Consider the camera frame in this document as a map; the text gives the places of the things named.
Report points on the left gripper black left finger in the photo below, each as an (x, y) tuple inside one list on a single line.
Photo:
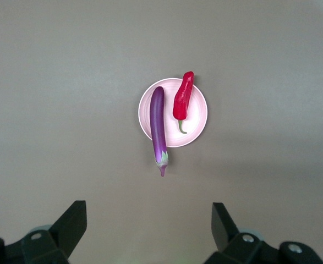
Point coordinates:
[(67, 228)]

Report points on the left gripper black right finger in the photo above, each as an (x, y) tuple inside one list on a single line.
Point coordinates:
[(224, 231)]

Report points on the long purple eggplant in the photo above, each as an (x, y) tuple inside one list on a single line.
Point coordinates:
[(157, 118)]

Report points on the red chili pepper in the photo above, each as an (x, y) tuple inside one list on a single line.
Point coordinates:
[(183, 99)]

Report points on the pink plate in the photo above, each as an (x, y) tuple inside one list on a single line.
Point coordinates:
[(198, 115)]

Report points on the brown table cover sheet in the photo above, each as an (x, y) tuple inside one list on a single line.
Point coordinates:
[(54, 110)]

